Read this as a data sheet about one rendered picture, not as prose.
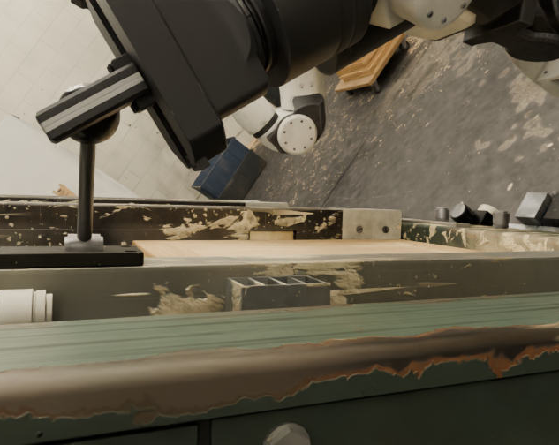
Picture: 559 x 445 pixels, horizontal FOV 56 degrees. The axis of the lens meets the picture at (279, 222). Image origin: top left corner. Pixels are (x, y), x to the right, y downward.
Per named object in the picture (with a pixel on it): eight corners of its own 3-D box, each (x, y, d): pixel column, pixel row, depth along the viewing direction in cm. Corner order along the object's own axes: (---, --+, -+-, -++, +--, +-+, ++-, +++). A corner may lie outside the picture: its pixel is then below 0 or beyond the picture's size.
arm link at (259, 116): (210, 94, 105) (275, 160, 112) (214, 101, 95) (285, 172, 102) (248, 56, 104) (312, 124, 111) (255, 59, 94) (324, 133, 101)
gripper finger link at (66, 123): (42, 127, 28) (144, 74, 29) (44, 132, 30) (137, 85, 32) (60, 154, 28) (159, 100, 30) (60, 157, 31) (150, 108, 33)
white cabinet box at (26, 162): (221, 252, 474) (7, 112, 402) (184, 305, 470) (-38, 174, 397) (207, 240, 531) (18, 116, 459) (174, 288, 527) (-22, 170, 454)
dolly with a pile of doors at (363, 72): (419, 38, 389) (381, 0, 375) (381, 94, 385) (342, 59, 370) (377, 51, 446) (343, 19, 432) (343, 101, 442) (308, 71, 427)
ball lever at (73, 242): (112, 275, 38) (124, 99, 31) (55, 277, 36) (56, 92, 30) (109, 245, 41) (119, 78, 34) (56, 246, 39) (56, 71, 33)
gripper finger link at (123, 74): (44, 132, 30) (137, 84, 32) (42, 126, 28) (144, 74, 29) (27, 108, 30) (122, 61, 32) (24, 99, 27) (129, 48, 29)
